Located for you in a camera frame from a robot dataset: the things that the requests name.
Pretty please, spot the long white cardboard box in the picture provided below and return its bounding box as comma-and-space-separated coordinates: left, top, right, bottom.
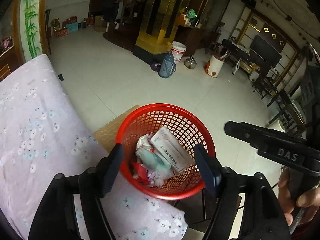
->
150, 127, 194, 173

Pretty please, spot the dark red snack wrapper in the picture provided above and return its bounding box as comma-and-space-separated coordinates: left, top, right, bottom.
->
132, 163, 150, 185

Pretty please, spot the teal tissue pack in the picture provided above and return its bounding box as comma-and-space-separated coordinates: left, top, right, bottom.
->
136, 147, 174, 180

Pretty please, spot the red and white package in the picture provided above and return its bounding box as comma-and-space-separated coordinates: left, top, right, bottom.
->
136, 134, 154, 153

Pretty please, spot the red mesh trash basket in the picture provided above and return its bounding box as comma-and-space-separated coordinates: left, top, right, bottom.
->
116, 103, 216, 200

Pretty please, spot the person's right hand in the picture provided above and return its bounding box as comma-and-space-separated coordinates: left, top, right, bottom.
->
278, 167, 319, 226

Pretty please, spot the purple floral bed sheet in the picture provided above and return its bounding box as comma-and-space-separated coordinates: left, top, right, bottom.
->
1, 55, 188, 239

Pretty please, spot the cardboard sheet on floor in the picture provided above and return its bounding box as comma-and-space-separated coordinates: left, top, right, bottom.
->
93, 105, 139, 153

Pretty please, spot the black television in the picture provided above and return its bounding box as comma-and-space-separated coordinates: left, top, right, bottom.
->
249, 35, 282, 68

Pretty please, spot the white orange appliance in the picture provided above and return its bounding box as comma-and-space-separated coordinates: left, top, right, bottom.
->
204, 55, 224, 77

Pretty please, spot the metal kettle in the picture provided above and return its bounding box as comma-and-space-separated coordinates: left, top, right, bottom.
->
184, 56, 197, 69

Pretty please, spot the blue grey thermos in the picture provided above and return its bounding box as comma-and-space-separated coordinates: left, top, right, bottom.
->
158, 52, 176, 79

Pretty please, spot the white plastic bucket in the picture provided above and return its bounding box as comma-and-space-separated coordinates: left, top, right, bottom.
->
171, 41, 187, 62

